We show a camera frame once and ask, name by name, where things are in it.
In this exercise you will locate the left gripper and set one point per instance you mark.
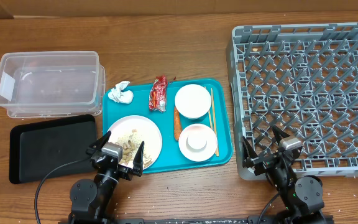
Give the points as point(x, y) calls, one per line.
point(127, 173)

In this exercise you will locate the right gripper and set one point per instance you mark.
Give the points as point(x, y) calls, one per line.
point(250, 159)

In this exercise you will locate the white tissue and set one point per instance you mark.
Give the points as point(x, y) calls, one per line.
point(119, 94)

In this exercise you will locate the red snack wrapper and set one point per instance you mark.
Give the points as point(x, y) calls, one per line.
point(158, 94)

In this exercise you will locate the small white cup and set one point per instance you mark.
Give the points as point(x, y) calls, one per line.
point(196, 141)

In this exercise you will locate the orange carrot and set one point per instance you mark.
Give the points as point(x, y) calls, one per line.
point(177, 124)

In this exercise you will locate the wooden chopstick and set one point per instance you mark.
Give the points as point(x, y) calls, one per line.
point(214, 121)
point(210, 118)

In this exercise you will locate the white bowl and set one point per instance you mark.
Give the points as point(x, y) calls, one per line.
point(193, 101)

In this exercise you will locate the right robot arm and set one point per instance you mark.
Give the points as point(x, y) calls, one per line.
point(298, 199)

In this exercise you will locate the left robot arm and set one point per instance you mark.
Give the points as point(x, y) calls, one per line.
point(90, 197)

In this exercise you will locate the grey dishwasher rack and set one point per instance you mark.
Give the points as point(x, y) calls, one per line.
point(302, 78)

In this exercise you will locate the clear plastic waste bin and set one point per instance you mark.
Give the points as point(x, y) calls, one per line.
point(51, 84)

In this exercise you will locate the white plate with food scraps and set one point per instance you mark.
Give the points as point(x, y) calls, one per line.
point(129, 132)

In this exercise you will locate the teal plastic serving tray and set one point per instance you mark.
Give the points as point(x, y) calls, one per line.
point(170, 158)

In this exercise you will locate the black plastic tray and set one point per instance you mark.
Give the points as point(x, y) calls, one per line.
point(38, 148)

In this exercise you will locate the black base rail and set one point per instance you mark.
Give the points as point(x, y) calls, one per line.
point(197, 221)

